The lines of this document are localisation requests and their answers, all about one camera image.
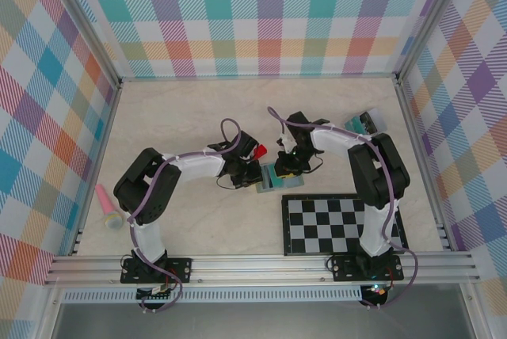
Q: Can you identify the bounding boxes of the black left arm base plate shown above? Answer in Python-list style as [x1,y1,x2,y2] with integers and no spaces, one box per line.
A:
[120,257,194,284]

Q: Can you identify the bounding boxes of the aluminium triple-slot frame rail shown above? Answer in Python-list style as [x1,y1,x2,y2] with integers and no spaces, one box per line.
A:
[43,254,481,287]

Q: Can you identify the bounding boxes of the aluminium side rail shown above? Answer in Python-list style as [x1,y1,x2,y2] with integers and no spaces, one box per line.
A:
[395,77,453,252]
[70,80,123,257]

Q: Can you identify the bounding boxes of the black and white chessboard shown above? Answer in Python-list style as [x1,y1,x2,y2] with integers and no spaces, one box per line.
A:
[280,192,409,256]

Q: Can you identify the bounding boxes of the thin black left gripper cable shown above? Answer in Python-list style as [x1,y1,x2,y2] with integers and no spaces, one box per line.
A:
[215,176,238,191]

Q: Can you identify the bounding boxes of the aluminium frame post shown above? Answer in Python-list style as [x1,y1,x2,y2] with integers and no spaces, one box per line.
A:
[37,0,123,86]
[395,0,472,82]

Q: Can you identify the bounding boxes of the green card holder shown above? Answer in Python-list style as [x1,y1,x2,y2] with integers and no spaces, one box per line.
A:
[255,162,307,195]

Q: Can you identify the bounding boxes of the pink toy microphone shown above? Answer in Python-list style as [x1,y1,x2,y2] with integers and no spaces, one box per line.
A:
[94,183,126,231]

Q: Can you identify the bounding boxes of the dark patterned credit card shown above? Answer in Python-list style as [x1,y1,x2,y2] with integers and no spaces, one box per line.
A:
[358,112,376,135]

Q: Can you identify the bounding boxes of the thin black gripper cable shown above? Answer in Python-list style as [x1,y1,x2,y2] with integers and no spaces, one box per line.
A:
[215,176,238,191]
[303,151,323,176]

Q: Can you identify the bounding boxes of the small green circuit board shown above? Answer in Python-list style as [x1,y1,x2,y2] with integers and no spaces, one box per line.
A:
[136,285,175,300]

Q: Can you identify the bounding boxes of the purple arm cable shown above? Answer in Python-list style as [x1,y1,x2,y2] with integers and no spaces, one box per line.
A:
[126,118,243,314]
[267,106,420,310]

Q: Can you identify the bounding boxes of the round black LED board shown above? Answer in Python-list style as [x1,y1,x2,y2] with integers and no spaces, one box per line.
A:
[362,283,391,301]

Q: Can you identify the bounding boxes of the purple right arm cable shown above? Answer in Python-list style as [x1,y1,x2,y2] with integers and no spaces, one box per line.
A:
[267,106,420,310]

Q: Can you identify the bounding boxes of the grey metal shelf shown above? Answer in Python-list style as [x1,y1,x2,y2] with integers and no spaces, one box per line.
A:
[51,302,476,339]

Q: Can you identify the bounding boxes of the thin aluminium frame rail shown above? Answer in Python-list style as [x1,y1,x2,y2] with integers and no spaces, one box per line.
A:
[118,72,399,82]

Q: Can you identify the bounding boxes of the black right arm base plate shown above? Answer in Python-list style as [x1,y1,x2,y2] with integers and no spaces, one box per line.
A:
[331,254,405,283]

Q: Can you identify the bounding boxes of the perforated grey cable duct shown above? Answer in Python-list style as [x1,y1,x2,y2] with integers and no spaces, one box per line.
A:
[63,290,364,303]

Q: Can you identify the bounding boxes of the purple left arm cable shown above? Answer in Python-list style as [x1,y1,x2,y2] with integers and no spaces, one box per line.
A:
[126,118,243,314]

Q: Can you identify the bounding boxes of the teal card with black stripe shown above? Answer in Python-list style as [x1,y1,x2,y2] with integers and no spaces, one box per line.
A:
[259,164,280,192]

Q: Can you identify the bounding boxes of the thin black right gripper cable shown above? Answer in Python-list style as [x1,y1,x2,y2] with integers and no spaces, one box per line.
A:
[303,151,323,176]

